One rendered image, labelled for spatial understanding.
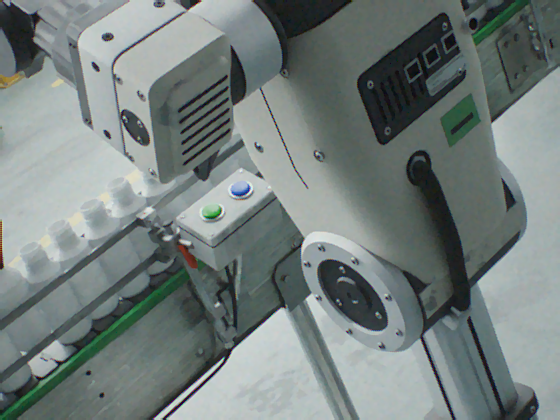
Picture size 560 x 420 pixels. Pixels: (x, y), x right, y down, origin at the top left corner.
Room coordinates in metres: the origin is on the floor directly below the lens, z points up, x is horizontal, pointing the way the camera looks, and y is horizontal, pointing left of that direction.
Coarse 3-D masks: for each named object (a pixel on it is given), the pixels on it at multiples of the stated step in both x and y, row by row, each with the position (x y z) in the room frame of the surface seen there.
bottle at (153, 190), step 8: (144, 176) 1.62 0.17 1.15; (144, 184) 1.63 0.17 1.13; (152, 184) 1.61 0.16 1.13; (160, 184) 1.61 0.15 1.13; (168, 184) 1.61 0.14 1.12; (176, 184) 1.62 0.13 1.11; (144, 192) 1.62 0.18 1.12; (152, 192) 1.61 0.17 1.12; (160, 192) 1.60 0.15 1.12; (168, 192) 1.60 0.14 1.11; (152, 200) 1.61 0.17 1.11; (176, 200) 1.61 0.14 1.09; (184, 200) 1.62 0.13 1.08; (168, 208) 1.60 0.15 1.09; (176, 208) 1.60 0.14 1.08; (184, 208) 1.61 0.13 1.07; (160, 216) 1.61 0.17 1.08; (168, 216) 1.60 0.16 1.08; (176, 216) 1.60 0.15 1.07; (160, 224) 1.61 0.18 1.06; (176, 224) 1.60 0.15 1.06
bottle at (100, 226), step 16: (80, 208) 1.57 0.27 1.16; (96, 208) 1.56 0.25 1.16; (96, 224) 1.55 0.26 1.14; (112, 224) 1.55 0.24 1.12; (96, 240) 1.54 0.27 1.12; (128, 240) 1.56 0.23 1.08; (112, 256) 1.54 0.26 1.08; (128, 256) 1.55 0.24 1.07; (112, 272) 1.54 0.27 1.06; (128, 272) 1.54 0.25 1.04; (144, 272) 1.56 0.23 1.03; (128, 288) 1.54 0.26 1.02; (144, 288) 1.55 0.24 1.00
